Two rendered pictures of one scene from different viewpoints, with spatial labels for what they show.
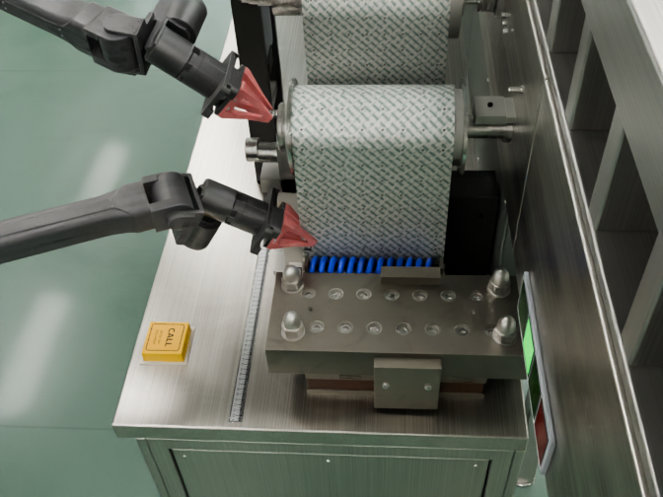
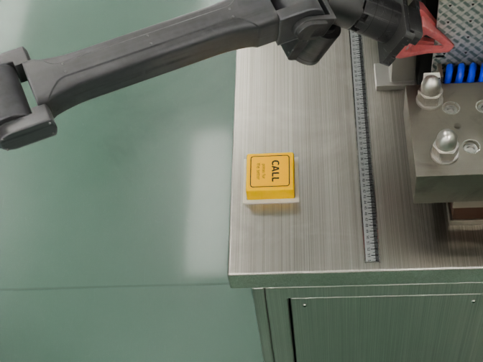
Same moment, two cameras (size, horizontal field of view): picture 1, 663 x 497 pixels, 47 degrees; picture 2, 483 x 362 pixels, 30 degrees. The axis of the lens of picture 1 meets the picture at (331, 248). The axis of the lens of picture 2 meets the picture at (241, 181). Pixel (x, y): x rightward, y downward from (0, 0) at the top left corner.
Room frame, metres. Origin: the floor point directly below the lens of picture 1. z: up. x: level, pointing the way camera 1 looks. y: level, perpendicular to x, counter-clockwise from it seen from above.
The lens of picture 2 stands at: (0.02, 0.30, 1.96)
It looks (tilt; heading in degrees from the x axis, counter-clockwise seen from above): 53 degrees down; 2
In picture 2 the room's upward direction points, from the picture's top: 9 degrees counter-clockwise
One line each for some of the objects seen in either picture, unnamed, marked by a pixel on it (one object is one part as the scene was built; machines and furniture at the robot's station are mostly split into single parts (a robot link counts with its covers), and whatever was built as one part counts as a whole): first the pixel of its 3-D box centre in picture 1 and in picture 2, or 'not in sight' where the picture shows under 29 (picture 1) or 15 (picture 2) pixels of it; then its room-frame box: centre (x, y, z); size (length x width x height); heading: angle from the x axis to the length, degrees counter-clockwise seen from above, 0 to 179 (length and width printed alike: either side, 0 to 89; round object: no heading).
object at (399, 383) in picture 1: (406, 385); not in sight; (0.67, -0.10, 0.96); 0.10 x 0.03 x 0.11; 84
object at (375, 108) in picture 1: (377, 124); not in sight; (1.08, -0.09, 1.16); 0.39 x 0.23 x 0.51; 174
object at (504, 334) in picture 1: (506, 327); not in sight; (0.70, -0.25, 1.05); 0.04 x 0.04 x 0.04
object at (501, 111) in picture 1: (493, 108); not in sight; (0.93, -0.25, 1.28); 0.06 x 0.05 x 0.02; 84
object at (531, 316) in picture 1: (534, 366); not in sight; (0.54, -0.24, 1.18); 0.25 x 0.01 x 0.07; 174
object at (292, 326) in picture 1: (291, 322); (445, 143); (0.74, 0.07, 1.05); 0.04 x 0.04 x 0.04
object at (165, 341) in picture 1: (167, 341); (270, 175); (0.82, 0.29, 0.91); 0.07 x 0.07 x 0.02; 84
